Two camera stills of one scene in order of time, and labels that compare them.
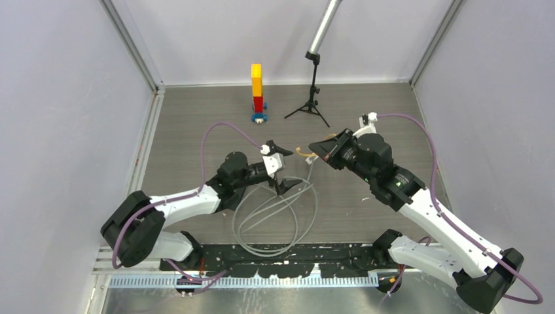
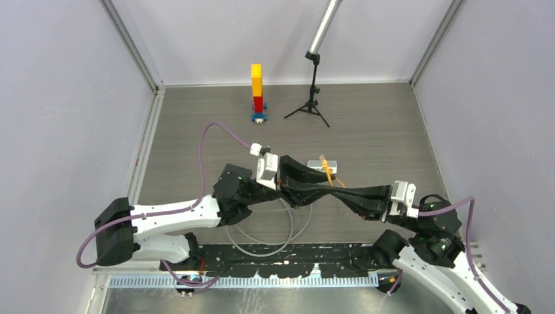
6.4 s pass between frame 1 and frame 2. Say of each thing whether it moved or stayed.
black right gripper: moved
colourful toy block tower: stayed
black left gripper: moved
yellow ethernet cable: moved
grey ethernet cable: moved
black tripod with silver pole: stayed
